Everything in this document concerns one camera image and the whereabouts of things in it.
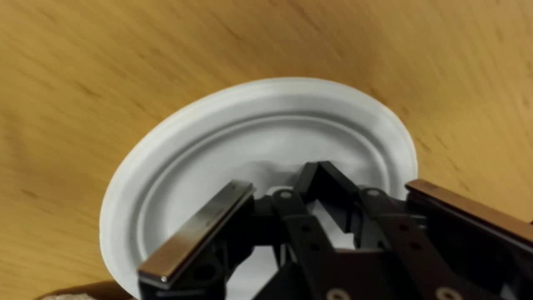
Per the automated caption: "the white round plate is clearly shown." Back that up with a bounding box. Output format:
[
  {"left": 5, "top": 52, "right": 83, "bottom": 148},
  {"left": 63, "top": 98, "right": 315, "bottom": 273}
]
[{"left": 98, "top": 75, "right": 420, "bottom": 300}]

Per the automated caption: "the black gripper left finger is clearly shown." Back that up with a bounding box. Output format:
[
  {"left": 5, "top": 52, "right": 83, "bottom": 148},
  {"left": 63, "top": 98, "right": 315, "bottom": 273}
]
[{"left": 137, "top": 180, "right": 256, "bottom": 300}]

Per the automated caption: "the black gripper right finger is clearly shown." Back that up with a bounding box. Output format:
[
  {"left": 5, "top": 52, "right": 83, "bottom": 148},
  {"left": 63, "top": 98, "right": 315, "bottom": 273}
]
[{"left": 405, "top": 177, "right": 533, "bottom": 300}]

